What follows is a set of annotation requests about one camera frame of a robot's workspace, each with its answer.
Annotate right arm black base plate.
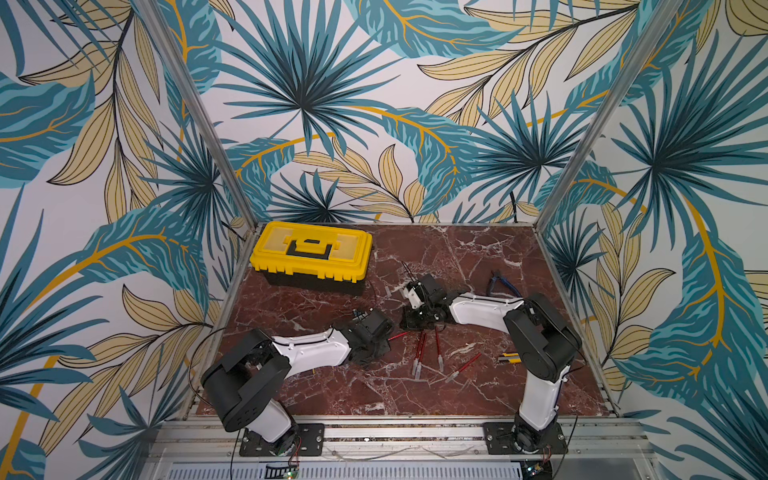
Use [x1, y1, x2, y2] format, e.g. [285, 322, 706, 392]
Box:
[482, 421, 567, 456]

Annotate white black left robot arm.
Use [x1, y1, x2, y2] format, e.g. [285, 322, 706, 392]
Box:
[201, 310, 394, 455]

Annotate blue handled pliers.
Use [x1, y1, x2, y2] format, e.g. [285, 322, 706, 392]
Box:
[486, 270, 522, 297]

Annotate aluminium front frame rail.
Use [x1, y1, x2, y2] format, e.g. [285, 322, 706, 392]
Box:
[148, 415, 655, 463]

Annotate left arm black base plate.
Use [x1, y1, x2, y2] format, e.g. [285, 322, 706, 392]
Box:
[239, 423, 325, 458]

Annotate yellow black utility knife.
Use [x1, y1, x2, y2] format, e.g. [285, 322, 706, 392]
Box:
[497, 352, 522, 364]

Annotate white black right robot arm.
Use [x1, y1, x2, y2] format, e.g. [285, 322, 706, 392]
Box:
[400, 275, 582, 454]

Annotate yellow black plastic toolbox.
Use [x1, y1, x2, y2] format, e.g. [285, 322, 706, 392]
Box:
[250, 221, 373, 296]

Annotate red carving knife angled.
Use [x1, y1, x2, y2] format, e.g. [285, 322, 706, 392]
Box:
[445, 353, 482, 382]

